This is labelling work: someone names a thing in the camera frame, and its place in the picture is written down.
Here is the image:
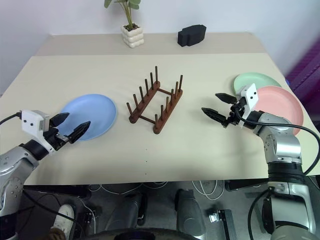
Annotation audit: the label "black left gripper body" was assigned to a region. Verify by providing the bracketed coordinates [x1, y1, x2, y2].
[43, 126, 72, 152]

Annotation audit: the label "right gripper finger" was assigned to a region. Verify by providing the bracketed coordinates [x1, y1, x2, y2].
[215, 92, 237, 105]
[201, 107, 227, 125]

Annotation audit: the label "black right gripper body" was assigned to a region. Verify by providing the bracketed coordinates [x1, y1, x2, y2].
[222, 97, 247, 129]

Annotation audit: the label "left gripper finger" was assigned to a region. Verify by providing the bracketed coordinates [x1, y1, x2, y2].
[67, 121, 92, 145]
[49, 112, 70, 129]

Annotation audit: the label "blue plate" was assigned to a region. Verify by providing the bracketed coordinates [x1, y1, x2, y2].
[59, 93, 118, 143]

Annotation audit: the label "green plate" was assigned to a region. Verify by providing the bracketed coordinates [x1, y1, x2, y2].
[233, 72, 283, 97]

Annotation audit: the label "pink plate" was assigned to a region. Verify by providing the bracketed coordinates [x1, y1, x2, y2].
[253, 86, 305, 137]

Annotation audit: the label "wooden dish rack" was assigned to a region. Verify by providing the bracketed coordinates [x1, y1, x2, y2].
[125, 65, 185, 135]

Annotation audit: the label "black foam block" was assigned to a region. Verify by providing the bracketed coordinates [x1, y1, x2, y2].
[177, 24, 207, 48]

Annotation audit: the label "white sneaker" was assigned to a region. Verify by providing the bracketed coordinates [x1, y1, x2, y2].
[53, 203, 76, 236]

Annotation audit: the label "purple ribbed object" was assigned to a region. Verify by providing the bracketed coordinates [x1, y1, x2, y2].
[286, 37, 320, 106]

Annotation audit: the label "dark grey rounded shape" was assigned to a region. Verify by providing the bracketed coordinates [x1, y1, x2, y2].
[174, 188, 207, 236]
[111, 192, 149, 226]

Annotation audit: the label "black metal bar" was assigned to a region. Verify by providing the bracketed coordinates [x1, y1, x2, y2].
[216, 209, 239, 240]

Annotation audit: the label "white bubble plant pot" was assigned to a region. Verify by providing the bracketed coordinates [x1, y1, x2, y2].
[120, 23, 145, 49]

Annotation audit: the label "green potted plant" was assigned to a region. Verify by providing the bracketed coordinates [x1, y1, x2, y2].
[103, 0, 141, 31]

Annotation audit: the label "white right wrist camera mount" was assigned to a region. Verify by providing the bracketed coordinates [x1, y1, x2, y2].
[235, 83, 259, 130]

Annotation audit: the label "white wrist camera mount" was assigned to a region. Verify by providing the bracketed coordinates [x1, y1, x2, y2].
[235, 83, 259, 130]
[20, 109, 56, 153]

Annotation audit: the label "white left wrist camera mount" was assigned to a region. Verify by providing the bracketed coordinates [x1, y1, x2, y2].
[20, 109, 56, 153]

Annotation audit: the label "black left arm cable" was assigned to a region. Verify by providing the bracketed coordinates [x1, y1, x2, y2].
[0, 112, 23, 126]

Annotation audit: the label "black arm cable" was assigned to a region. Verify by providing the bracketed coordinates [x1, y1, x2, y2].
[233, 104, 320, 176]
[0, 112, 23, 126]

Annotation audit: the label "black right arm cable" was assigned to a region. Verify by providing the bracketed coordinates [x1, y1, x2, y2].
[233, 104, 320, 176]

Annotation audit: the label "white cable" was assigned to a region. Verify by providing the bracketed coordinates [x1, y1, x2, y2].
[191, 179, 226, 201]
[89, 181, 171, 196]

